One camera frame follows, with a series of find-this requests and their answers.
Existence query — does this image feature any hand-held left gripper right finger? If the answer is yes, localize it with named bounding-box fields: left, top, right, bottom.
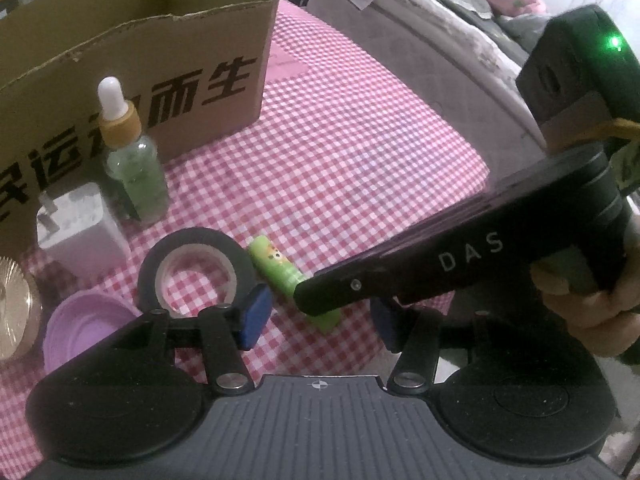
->
left=370, top=297, right=507, bottom=395

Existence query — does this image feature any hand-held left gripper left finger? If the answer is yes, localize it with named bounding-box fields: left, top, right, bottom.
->
left=102, top=284, right=275, bottom=395

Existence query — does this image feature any green lip balm tube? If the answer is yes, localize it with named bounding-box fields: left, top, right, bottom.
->
left=248, top=236, right=342, bottom=335

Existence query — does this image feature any black tape roll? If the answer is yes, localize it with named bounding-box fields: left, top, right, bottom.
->
left=137, top=227, right=256, bottom=318

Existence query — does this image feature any green dropper bottle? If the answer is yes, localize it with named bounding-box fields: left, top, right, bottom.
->
left=96, top=76, right=170, bottom=225

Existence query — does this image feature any white charger plug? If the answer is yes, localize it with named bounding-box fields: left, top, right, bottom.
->
left=36, top=182, right=132, bottom=281

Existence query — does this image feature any printed cardboard box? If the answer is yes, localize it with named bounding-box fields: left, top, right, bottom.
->
left=0, top=0, right=283, bottom=266

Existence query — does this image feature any person's right hand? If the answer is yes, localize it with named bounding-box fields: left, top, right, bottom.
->
left=530, top=195, right=640, bottom=361

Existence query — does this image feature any pink checkered tablecloth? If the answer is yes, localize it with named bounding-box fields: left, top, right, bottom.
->
left=0, top=0, right=493, bottom=411

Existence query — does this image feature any gold ribbed dish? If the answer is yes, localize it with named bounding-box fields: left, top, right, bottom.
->
left=0, top=256, right=43, bottom=362

